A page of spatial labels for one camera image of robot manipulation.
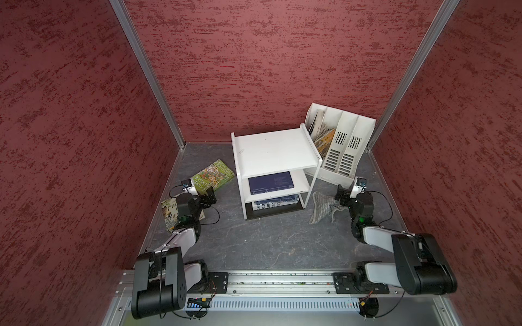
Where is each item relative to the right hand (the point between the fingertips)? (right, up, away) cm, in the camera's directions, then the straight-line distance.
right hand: (347, 188), depth 91 cm
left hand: (-66, -2, -2) cm, 66 cm away
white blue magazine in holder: (-12, +32, +9) cm, 35 cm away
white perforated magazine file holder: (+4, +25, +21) cm, 33 cm away
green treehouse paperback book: (-65, +5, +12) cm, 66 cm away
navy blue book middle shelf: (-36, +4, -9) cm, 37 cm away
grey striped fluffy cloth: (-11, -7, -2) cm, 13 cm away
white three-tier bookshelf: (-34, +10, -25) cm, 43 cm away
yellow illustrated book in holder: (-10, +21, +6) cm, 24 cm away
